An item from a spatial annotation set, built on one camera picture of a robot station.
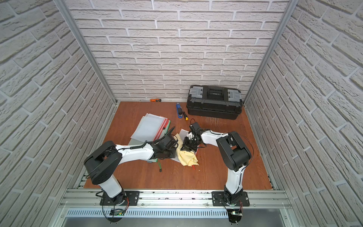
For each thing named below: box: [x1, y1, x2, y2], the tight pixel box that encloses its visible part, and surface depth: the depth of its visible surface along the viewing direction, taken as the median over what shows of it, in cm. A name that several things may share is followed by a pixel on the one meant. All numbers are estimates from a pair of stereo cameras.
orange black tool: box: [149, 98, 162, 103], surface depth 124 cm
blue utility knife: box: [176, 102, 183, 119], surface depth 112 cm
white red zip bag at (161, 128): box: [153, 117, 169, 141], surface depth 105 cm
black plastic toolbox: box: [186, 84, 244, 120], surface depth 102 cm
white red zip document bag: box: [130, 115, 166, 142], surface depth 105 cm
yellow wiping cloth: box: [172, 133, 199, 167], surface depth 87 cm
